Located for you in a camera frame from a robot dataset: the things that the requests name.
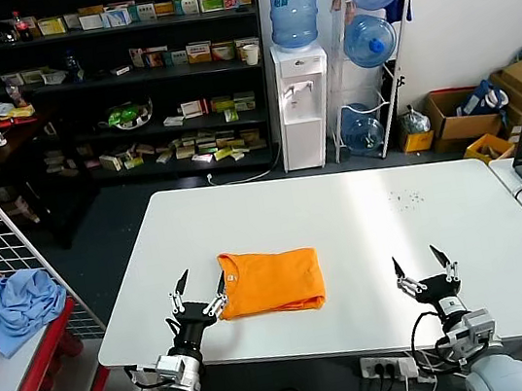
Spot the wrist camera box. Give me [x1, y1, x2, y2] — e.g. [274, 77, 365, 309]
[443, 307, 502, 360]
[153, 347, 205, 391]

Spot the pink drink bottle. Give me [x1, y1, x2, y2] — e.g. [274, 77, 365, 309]
[2, 76, 28, 111]

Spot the large white table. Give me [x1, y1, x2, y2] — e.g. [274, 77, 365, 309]
[74, 136, 522, 391]

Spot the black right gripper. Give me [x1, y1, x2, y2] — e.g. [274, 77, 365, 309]
[390, 238, 470, 329]

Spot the blue white bag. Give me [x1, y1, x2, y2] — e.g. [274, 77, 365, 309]
[453, 76, 509, 118]

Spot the open brown cardboard box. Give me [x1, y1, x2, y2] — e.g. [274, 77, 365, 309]
[420, 81, 505, 156]

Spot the shiny black helmet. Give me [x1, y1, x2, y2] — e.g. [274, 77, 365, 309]
[0, 18, 18, 47]

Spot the small yellow box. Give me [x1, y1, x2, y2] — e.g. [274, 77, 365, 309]
[399, 127, 436, 155]

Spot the white water dispenser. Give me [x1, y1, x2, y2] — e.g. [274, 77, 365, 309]
[266, 37, 342, 173]

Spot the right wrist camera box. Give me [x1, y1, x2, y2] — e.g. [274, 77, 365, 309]
[443, 307, 502, 360]

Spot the white red medicine box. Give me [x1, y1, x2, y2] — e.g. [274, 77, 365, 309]
[177, 97, 209, 120]

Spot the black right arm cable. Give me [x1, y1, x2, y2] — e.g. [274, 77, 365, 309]
[405, 307, 466, 382]

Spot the orange medicine box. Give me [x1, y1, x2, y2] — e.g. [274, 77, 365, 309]
[184, 40, 214, 66]

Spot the white floor cable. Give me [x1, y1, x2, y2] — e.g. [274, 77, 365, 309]
[203, 141, 287, 189]

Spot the cola bottle red cap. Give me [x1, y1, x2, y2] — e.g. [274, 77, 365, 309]
[9, 8, 33, 45]

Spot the upright blue water jug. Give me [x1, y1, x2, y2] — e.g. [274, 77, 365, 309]
[266, 0, 329, 53]

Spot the white paper cup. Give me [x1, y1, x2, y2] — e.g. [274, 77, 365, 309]
[240, 42, 261, 67]

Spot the yellow plastic bin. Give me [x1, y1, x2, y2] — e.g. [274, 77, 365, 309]
[460, 128, 517, 166]

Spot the clear plastic bag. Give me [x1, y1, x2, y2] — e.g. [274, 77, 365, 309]
[398, 102, 432, 136]

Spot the green white medicine box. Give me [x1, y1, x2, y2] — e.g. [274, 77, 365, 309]
[196, 0, 225, 15]

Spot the orange t-shirt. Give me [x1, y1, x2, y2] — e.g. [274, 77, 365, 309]
[213, 239, 329, 325]

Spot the red-edged shelf cart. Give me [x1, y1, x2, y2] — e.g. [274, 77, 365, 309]
[0, 254, 149, 391]

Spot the black shelf unit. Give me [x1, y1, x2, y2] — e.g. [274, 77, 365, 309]
[0, 0, 285, 206]

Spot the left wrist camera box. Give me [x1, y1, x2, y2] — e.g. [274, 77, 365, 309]
[153, 347, 205, 391]

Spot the pile of yellow papers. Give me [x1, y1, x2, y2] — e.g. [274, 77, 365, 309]
[0, 86, 37, 123]

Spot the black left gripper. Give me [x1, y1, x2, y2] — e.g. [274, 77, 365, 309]
[157, 263, 236, 357]

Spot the white blue medicine box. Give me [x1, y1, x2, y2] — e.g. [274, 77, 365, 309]
[99, 6, 132, 29]

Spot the dark wooden table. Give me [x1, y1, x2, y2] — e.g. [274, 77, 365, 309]
[0, 96, 107, 260]

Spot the dark blue bottle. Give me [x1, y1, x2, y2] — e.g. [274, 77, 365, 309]
[60, 48, 86, 86]

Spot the bowl with green bag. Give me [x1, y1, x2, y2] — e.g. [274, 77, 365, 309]
[94, 97, 157, 135]

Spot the yellow medicine box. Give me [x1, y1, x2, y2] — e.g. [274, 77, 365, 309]
[35, 16, 67, 38]

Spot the light blue crumpled garment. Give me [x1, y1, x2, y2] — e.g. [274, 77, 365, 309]
[0, 264, 75, 362]

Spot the white power strip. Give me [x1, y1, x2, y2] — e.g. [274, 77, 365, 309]
[358, 348, 420, 386]

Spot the white cable under table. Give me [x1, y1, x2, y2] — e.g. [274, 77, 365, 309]
[400, 344, 468, 391]

